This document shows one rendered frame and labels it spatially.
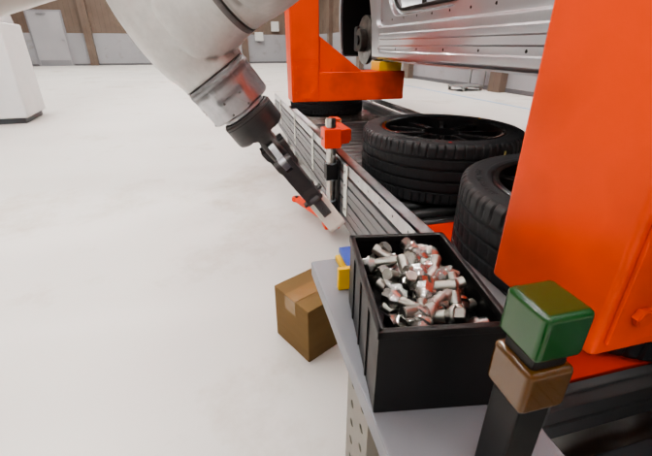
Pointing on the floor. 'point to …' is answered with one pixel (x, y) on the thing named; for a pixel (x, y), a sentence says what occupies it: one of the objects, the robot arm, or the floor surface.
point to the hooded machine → (16, 78)
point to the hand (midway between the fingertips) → (326, 211)
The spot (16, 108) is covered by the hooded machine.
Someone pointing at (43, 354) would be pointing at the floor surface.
